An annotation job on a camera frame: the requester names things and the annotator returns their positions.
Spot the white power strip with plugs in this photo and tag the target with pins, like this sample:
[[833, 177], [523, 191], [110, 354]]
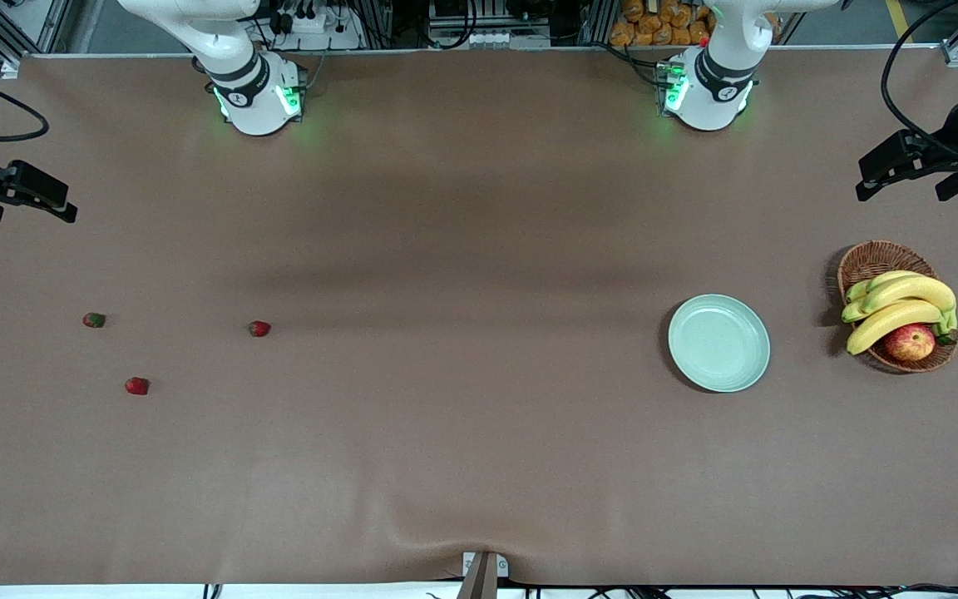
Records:
[[338, 37]]

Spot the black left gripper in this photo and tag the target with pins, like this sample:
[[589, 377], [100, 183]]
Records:
[[950, 141]]

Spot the brown table cloth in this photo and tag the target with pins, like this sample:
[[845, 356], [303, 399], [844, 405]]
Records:
[[479, 249]]

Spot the red yellow apple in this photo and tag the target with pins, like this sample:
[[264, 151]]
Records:
[[910, 343]]

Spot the brown camera post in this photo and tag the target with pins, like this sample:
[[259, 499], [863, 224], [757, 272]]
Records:
[[479, 582]]

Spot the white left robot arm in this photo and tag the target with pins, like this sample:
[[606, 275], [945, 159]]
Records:
[[716, 91]]

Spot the yellow banana bunch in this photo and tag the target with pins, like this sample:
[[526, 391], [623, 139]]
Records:
[[903, 291]]

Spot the white connector strip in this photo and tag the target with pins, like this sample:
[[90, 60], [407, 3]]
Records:
[[487, 39]]

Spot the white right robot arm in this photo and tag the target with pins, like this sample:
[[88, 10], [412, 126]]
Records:
[[250, 91]]

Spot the red strawberry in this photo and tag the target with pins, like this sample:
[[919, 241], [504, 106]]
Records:
[[94, 319], [259, 329], [137, 385]]

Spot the pale green round plate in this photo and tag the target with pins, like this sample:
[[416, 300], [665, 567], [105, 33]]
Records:
[[718, 343]]

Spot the metal clamp bracket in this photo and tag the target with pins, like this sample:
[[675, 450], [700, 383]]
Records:
[[501, 566]]

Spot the brown wicker basket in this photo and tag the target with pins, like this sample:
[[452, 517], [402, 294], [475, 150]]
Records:
[[878, 258]]

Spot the orange bread rolls heap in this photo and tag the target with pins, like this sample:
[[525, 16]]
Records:
[[654, 25]]

